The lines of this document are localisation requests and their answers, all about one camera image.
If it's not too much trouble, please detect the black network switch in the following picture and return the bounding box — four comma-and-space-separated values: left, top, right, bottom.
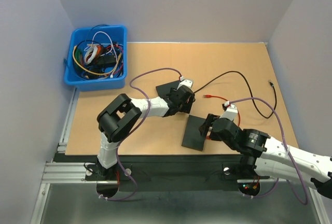
156, 80, 179, 97
182, 115, 208, 151

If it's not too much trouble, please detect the red ethernet cable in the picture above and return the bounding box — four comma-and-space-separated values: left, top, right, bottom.
202, 93, 241, 126

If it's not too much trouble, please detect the black ethernet cable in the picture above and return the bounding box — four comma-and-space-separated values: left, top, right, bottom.
193, 71, 277, 119

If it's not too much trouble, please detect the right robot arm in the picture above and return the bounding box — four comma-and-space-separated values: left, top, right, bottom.
199, 114, 331, 199

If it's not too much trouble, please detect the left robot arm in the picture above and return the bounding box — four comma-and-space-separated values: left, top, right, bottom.
96, 79, 195, 179

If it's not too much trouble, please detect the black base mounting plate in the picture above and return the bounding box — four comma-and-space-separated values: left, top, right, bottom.
85, 155, 258, 192

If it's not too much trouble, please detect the black adapter in bin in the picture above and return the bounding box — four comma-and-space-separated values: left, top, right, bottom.
91, 54, 117, 67

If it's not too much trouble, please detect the blue plastic bin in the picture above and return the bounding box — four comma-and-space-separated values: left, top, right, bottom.
64, 25, 128, 91

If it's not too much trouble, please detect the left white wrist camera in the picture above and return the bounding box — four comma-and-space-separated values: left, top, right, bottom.
177, 78, 193, 89

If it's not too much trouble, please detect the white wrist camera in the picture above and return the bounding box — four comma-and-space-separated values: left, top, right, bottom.
177, 78, 193, 89
220, 101, 239, 121

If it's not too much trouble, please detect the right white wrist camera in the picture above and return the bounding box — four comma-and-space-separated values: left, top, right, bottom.
220, 101, 239, 121

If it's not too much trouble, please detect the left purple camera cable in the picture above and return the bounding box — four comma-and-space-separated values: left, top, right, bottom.
114, 67, 185, 202

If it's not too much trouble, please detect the purple camera cable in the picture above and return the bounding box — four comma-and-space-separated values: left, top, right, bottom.
114, 67, 185, 202
228, 97, 308, 205

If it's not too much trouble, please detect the white coiled cable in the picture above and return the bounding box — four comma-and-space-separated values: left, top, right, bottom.
83, 31, 115, 65

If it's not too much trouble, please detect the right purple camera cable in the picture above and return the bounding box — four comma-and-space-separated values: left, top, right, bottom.
228, 97, 308, 205

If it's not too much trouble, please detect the yellow cable in bin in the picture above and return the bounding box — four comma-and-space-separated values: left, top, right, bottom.
72, 46, 125, 79

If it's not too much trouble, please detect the aluminium frame rail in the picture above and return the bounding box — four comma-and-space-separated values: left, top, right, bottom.
43, 154, 275, 181

